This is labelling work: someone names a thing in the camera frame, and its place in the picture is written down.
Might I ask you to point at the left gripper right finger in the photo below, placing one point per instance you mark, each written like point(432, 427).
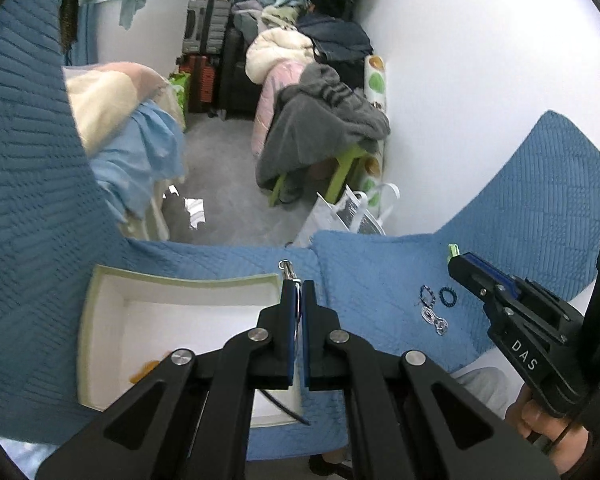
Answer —
point(406, 417)

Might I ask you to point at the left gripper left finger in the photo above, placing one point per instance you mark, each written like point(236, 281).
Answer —
point(188, 418)

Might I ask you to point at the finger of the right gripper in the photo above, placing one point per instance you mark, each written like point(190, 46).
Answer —
point(483, 279)
point(499, 292)

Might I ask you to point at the orange gourd hair clip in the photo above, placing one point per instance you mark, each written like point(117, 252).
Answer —
point(147, 368)

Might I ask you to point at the person right hand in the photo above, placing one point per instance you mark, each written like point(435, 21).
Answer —
point(570, 440)

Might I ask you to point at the blue quilted right cushion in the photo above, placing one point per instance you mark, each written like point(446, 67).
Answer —
point(538, 219)

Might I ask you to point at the blue quilted cushion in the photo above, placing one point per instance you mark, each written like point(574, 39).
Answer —
point(55, 227)
point(538, 219)

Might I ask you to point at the green cardboard box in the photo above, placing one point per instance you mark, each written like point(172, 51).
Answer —
point(130, 318)

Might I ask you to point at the white tote bag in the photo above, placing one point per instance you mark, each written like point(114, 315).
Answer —
point(351, 214)

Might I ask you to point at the rolled dotted mat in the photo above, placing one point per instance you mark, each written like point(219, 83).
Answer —
point(372, 167)

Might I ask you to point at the black slipper on floor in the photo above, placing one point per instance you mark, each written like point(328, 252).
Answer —
point(183, 215)

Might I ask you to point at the green plastic stool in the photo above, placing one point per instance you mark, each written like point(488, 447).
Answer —
point(336, 171)

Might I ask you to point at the blue quilted left cushion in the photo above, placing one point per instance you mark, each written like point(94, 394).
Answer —
point(55, 227)

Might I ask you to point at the grey blanket on stool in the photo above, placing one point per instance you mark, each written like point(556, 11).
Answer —
point(316, 119)

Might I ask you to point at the light blue bedsheet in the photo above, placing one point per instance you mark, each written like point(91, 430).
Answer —
point(146, 149)

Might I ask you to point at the dark navy clothing pile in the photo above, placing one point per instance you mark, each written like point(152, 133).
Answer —
point(335, 40)

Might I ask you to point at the cream pink pillow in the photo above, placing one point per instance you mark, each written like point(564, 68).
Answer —
point(103, 96)

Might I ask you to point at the green patterned shopping bag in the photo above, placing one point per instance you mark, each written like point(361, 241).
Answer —
point(179, 82)

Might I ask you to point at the cream fluffy blanket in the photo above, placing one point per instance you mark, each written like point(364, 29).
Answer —
point(274, 46)

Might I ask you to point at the red suitcase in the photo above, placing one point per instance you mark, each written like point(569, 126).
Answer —
point(203, 73)

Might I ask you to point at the grey hard suitcase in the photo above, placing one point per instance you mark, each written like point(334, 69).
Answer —
point(206, 23)

